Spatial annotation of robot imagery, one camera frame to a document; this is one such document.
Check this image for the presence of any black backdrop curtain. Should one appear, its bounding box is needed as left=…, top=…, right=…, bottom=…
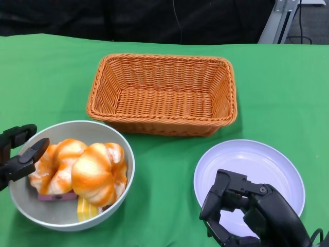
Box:
left=0, top=0, right=275, bottom=45

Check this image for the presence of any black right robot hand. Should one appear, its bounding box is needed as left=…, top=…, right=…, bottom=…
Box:
left=199, top=169, right=313, bottom=247

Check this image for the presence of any orange wicker basket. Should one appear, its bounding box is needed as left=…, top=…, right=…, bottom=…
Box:
left=86, top=53, right=237, bottom=137

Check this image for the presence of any green tablecloth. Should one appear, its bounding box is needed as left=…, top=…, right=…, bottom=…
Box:
left=0, top=33, right=329, bottom=247

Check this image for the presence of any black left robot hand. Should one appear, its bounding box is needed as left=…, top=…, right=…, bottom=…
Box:
left=0, top=123, right=50, bottom=192

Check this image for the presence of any black hanging cable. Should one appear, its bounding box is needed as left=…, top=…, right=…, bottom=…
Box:
left=171, top=0, right=183, bottom=43

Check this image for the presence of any yellow cake block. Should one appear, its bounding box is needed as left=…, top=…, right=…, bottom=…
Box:
left=76, top=197, right=100, bottom=222

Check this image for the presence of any grey metal frame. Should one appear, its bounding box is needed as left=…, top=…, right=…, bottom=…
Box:
left=258, top=0, right=300, bottom=44

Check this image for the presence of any grey round bowl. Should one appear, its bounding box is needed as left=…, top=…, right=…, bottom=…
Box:
left=9, top=120, right=136, bottom=232

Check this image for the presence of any pale lavender plate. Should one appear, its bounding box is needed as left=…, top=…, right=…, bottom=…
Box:
left=193, top=139, right=306, bottom=237

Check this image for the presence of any black floor cable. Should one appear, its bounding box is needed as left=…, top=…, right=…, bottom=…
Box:
left=285, top=0, right=313, bottom=45

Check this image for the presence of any pink cake block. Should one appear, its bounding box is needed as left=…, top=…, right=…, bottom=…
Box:
left=38, top=192, right=78, bottom=202

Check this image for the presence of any orange white swirl bread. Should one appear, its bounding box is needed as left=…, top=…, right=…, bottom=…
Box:
left=71, top=143, right=129, bottom=207
left=28, top=138, right=88, bottom=196

